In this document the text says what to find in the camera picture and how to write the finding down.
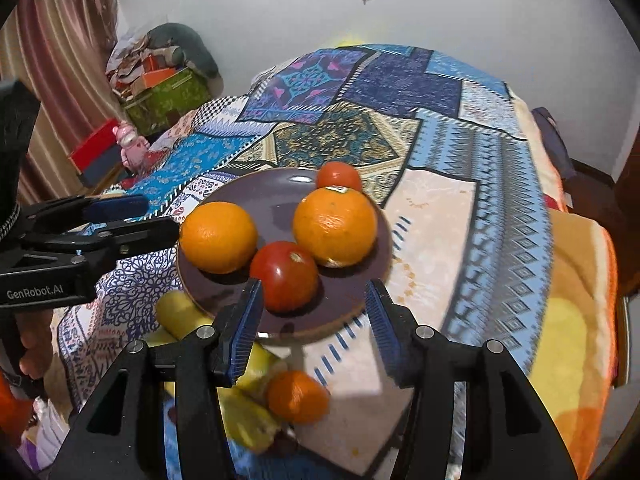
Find striped curtain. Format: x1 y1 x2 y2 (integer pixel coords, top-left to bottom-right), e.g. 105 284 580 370
0 0 122 207

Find red box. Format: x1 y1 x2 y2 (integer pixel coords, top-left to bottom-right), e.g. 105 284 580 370
68 118 121 174

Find yellow banana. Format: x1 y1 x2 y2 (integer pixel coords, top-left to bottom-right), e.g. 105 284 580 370
144 290 217 347
216 342 287 455

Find dark cloth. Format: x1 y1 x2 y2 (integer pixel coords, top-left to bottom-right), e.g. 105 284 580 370
531 106 577 182

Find patchwork printed blanket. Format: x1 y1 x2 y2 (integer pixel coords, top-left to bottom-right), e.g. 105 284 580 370
54 44 619 480

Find small tangerine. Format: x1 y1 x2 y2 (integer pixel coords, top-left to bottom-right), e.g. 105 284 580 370
266 370 331 425

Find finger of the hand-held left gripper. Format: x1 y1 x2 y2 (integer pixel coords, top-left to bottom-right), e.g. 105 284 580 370
21 194 151 237
21 216 180 267

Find orange box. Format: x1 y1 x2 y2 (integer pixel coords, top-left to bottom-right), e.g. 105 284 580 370
130 67 177 97

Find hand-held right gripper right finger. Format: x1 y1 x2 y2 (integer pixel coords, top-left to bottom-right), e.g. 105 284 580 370
365 279 576 480

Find plain orange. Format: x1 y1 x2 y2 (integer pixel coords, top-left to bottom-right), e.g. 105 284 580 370
179 201 259 275

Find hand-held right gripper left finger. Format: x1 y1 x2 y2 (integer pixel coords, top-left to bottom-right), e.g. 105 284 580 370
47 277 264 480

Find large red tomato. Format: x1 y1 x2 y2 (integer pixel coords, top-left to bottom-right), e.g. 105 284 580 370
249 241 320 313

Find small red tomato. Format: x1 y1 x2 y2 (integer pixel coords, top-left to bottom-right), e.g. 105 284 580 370
317 161 363 193

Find person's left hand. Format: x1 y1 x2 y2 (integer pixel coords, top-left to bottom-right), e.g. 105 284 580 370
18 309 55 393

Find green patterned box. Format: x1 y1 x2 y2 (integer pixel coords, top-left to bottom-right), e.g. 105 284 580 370
123 67 211 137

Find orange with sticker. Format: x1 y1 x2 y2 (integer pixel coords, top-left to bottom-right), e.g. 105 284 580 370
292 186 379 268

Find purple plate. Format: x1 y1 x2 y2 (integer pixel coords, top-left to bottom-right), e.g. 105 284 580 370
175 168 394 337

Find pile of papers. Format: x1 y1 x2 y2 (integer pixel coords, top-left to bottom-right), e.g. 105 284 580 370
105 34 153 93

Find grey cushion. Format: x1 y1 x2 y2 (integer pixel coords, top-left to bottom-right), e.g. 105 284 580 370
147 22 220 79

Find orange cloth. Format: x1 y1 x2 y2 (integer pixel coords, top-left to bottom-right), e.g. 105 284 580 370
0 374 34 448

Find pink toy figure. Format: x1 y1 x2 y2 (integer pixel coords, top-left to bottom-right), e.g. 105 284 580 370
113 122 151 172

